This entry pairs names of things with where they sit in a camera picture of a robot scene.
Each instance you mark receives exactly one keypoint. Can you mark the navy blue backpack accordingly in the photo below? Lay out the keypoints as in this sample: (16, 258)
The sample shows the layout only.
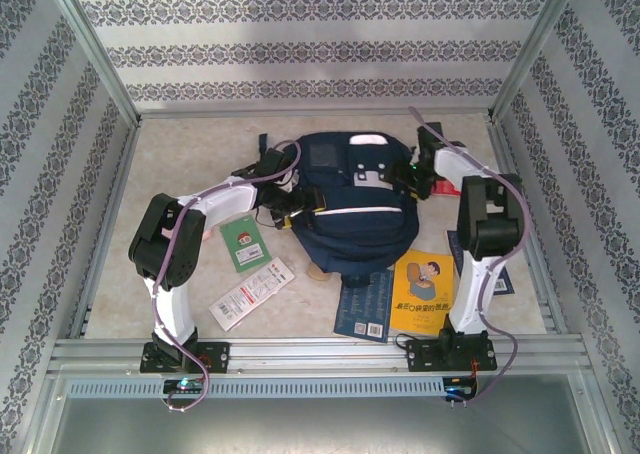
(350, 214)

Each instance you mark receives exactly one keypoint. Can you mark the green card package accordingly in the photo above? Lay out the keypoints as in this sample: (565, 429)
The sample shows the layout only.
(245, 244)

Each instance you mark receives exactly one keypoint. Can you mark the beige round object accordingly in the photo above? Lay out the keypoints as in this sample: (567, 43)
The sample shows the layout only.
(320, 273)

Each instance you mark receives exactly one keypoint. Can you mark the white and red stationery package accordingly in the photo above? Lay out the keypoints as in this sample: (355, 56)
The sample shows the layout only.
(250, 294)

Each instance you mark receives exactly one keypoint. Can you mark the yellow cartoon cover book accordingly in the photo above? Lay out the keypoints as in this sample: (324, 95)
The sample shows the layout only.
(425, 294)

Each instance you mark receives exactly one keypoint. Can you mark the dark blue book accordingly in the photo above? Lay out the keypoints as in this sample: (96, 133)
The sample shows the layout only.
(505, 281)
(365, 304)

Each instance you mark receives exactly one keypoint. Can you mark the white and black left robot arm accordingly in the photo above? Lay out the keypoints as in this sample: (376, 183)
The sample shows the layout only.
(225, 204)

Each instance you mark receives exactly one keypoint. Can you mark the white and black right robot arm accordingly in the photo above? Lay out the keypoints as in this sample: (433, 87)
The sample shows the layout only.
(470, 294)

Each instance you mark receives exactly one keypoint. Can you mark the left controller board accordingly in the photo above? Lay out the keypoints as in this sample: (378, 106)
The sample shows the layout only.
(182, 385)

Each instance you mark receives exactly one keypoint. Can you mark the controller board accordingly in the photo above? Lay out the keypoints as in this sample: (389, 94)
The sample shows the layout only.
(460, 391)
(182, 385)

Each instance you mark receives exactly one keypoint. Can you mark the right controller board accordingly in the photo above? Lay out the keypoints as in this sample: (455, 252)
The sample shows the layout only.
(460, 391)

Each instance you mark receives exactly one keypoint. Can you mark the grey metal sheet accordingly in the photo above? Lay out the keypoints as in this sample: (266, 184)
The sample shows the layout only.
(310, 429)

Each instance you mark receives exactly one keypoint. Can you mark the aluminium back rail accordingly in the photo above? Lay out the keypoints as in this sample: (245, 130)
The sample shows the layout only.
(315, 113)

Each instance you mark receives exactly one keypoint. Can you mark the aluminium side rail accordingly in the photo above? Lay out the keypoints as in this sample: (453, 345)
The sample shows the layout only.
(525, 214)
(107, 234)

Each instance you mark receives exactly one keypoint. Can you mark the aluminium mounting rail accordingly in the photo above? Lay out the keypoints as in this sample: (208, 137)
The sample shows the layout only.
(310, 354)

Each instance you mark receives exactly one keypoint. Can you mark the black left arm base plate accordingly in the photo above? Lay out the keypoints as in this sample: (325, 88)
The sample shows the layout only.
(215, 356)

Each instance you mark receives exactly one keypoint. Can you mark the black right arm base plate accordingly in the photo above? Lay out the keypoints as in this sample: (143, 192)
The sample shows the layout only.
(425, 354)

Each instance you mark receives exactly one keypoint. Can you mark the aluminium frame post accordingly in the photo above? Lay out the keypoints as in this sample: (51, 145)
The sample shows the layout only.
(90, 49)
(540, 39)

